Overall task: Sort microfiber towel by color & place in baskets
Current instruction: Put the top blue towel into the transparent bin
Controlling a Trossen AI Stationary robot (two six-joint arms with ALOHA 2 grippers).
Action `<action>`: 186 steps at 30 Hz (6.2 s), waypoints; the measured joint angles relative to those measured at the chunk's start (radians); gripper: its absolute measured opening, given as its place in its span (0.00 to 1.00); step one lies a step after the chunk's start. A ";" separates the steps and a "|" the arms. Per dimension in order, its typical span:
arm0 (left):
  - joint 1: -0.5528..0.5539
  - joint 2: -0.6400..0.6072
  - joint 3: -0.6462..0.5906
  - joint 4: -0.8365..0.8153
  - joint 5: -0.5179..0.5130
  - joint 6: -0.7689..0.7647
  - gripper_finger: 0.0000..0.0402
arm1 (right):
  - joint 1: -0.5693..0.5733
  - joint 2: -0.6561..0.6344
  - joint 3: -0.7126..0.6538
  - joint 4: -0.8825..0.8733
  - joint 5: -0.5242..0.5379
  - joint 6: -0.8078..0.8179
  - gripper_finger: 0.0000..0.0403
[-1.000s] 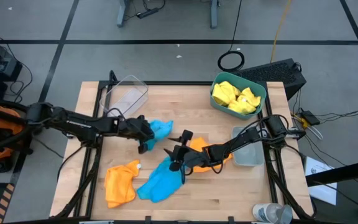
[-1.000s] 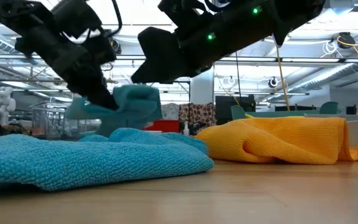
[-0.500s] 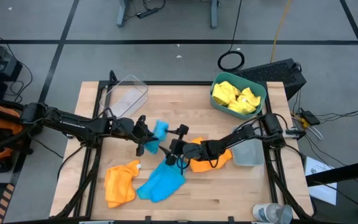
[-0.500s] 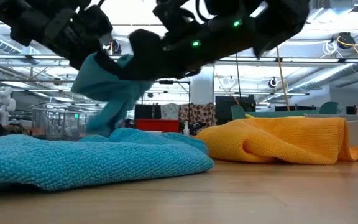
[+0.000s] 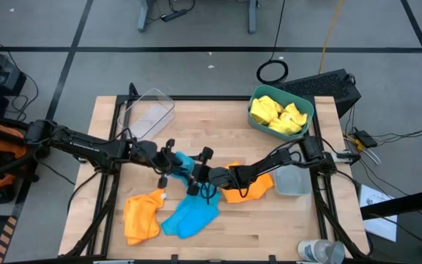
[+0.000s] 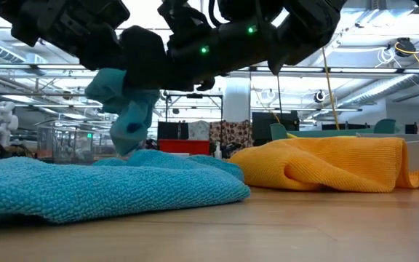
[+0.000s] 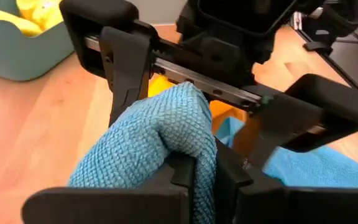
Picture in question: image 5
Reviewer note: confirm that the black computer tower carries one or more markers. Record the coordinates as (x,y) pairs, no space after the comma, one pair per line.
(321,86)

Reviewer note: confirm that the blue microfiber towel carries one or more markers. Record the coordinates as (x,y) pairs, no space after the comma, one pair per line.
(187,168)
(190,220)

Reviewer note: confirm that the orange microfiber towel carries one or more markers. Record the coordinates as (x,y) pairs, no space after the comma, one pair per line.
(139,220)
(260,188)

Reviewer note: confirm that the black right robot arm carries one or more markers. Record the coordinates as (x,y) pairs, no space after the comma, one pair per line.
(269,161)

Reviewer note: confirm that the grey plastic basket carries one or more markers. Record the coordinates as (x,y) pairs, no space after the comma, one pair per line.
(291,181)

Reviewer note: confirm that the white paper sheet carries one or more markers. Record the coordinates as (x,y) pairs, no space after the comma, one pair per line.
(377,212)

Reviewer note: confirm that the black power adapter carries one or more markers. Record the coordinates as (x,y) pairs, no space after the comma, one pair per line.
(365,138)

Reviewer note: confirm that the black metal table frame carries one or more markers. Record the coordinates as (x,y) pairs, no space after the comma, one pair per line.
(211,98)

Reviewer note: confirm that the yellow microfiber towel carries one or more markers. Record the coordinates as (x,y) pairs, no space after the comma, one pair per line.
(264,110)
(288,122)

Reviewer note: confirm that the clear plastic basket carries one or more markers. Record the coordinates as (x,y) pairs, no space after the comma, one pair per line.
(148,117)

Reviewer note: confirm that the black power strip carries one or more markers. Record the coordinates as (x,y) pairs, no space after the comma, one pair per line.
(174,15)

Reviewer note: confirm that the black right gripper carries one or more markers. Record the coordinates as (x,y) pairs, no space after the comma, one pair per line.
(214,177)

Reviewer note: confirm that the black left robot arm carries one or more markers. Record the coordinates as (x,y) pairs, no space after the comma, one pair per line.
(86,146)

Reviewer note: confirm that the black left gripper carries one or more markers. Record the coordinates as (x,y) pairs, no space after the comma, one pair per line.
(159,159)

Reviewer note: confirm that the grey desk leg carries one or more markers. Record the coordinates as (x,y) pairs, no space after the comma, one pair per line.
(144,16)
(252,16)

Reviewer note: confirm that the green plastic basket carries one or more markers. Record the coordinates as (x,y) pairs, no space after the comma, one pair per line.
(289,95)

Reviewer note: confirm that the clear plastic bottle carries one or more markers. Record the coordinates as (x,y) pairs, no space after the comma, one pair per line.
(317,251)

